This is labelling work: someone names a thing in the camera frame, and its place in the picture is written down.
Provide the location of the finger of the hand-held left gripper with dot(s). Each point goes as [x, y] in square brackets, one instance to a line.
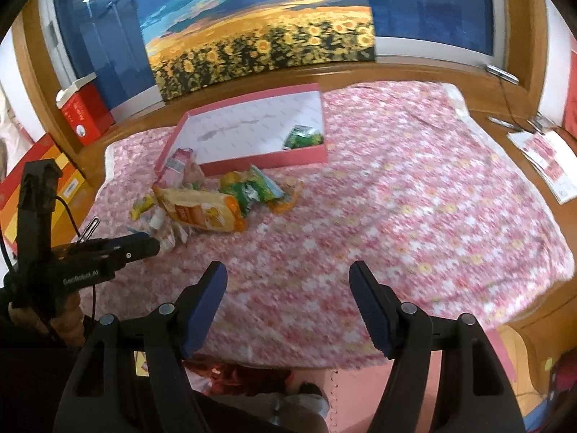
[38, 189]
[135, 247]

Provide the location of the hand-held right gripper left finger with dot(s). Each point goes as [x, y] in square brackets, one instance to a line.
[205, 311]

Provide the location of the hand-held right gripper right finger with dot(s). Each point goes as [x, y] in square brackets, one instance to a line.
[367, 306]

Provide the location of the small yellow snack packet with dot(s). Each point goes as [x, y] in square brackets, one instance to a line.
[142, 207]

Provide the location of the orange yellow snack bag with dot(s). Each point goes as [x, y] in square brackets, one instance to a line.
[203, 209]

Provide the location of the pink white snack pouch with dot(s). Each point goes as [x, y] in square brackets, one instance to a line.
[176, 167]

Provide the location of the green white snack packet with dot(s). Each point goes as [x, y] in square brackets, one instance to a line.
[239, 191]

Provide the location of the shallow pink cardboard box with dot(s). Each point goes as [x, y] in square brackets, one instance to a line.
[252, 121]

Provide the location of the person's left hand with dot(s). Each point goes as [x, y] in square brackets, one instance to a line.
[67, 324]

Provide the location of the clear white snack packet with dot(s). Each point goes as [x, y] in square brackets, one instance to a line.
[169, 234]

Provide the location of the orange striped carton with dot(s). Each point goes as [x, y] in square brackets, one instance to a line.
[40, 153]

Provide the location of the white printed carton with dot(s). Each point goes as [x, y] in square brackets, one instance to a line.
[11, 135]

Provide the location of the red patterned cloth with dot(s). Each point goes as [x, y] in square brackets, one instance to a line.
[234, 375]

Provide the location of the red and white carton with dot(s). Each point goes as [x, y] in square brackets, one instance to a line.
[85, 117]

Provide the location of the pink foam floor mat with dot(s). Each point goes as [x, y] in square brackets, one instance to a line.
[360, 397]

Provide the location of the pink floral blanket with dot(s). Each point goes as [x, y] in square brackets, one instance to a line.
[405, 212]

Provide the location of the grey slipper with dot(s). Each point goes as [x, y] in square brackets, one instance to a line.
[302, 399]

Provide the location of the clear orange snack packet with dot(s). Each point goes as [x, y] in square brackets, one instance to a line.
[286, 203]

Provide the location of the green teal snack packet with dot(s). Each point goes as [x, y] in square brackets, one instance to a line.
[266, 185]

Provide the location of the blue window pane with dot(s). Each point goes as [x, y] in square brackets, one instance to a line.
[428, 4]
[99, 45]

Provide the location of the dark green snack packet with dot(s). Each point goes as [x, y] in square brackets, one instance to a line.
[302, 137]

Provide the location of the silver pen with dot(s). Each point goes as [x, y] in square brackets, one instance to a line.
[498, 121]

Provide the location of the printed booklet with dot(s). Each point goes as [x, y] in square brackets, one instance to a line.
[545, 162]

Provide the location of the sunflower field painting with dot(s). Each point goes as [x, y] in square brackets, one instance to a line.
[252, 18]

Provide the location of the silver flat device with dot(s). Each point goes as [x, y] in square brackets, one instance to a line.
[501, 73]

